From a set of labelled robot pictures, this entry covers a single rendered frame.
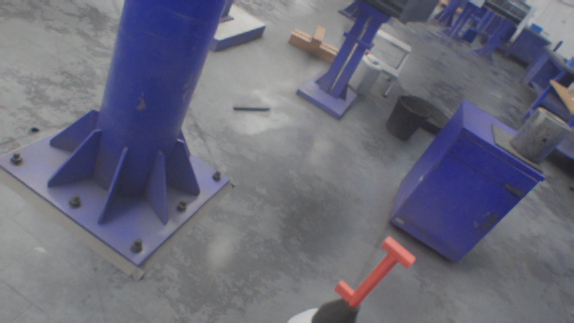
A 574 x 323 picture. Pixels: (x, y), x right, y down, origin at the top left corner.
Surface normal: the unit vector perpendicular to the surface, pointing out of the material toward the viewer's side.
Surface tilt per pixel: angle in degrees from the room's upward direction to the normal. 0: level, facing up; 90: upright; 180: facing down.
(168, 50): 90
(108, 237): 0
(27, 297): 0
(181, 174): 90
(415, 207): 90
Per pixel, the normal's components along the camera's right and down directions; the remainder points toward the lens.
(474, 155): -0.36, 0.40
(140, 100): 0.04, 0.59
